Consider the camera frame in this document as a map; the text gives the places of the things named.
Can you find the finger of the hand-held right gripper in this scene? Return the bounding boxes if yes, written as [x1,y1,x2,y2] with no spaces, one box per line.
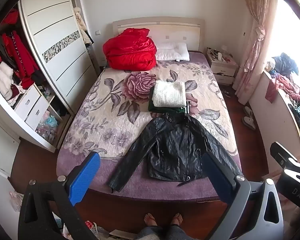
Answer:
[270,142,300,178]

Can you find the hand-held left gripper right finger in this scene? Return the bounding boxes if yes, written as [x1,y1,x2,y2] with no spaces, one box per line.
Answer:
[202,151,284,240]

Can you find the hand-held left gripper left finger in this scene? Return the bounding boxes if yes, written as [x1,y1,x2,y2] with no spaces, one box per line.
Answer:
[17,151,101,240]

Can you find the black leather jacket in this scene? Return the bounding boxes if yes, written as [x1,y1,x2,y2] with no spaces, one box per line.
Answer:
[108,114,243,193]

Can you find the bagged pastel clothes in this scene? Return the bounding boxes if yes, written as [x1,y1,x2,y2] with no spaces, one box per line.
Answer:
[36,106,59,144]

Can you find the pile of mixed clothes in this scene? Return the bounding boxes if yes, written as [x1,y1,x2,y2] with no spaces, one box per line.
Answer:
[264,52,300,150]

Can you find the red hanging clothes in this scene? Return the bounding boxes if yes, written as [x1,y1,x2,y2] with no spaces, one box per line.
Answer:
[1,9,40,89]

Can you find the cream window ledge cabinet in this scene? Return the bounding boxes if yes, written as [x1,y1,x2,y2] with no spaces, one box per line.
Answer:
[249,70,300,161]

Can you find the colourful floor clutter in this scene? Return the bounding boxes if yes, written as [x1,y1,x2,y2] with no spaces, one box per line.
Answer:
[54,214,115,240]

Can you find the person's right foot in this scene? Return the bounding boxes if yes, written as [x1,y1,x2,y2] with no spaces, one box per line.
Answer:
[170,212,183,227]

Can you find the person's foot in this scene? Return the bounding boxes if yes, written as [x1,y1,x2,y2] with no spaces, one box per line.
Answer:
[143,212,157,228]
[170,212,183,227]

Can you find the pink plastic bag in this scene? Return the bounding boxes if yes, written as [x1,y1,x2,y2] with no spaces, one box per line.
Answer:
[9,191,24,212]

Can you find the person's left foot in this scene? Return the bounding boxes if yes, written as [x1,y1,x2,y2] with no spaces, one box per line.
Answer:
[143,212,157,228]

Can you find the white wardrobe drawer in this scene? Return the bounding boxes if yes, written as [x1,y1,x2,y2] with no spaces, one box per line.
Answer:
[25,96,56,130]
[14,84,42,117]

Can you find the person's grey trouser legs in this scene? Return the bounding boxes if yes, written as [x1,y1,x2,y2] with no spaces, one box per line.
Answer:
[135,225,188,240]

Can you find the green striped-cuff garment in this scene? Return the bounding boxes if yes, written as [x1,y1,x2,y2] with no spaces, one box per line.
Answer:
[147,86,192,116]

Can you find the white wardrobe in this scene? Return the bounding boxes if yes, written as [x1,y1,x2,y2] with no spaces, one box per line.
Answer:
[0,0,100,178]

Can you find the white knitted sweater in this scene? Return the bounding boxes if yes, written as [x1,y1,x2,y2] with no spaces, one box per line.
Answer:
[152,81,187,108]

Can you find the pink floral curtain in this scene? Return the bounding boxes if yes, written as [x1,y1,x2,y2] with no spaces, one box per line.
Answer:
[236,0,278,105]

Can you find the white nightstand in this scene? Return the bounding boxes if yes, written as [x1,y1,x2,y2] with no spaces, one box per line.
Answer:
[206,47,238,85]

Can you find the cluster of small toiletries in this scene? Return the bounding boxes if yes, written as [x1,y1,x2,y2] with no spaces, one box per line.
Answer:
[207,45,234,62]

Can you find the white fluffy garment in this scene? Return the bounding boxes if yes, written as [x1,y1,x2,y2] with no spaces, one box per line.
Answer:
[0,56,14,100]

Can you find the white pillow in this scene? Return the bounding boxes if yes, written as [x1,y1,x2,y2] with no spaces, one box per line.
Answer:
[155,42,190,62]

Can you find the red quilt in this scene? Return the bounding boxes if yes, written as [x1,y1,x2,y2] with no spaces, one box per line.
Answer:
[102,28,157,71]

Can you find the white wardrobe sliding door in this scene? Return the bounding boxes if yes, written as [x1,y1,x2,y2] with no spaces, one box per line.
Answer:
[17,0,98,115]

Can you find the cream hanging garment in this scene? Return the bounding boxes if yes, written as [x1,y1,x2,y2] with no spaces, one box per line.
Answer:
[74,6,94,47]

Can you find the bed with floral blanket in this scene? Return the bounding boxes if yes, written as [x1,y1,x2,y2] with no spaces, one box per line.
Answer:
[55,17,243,204]

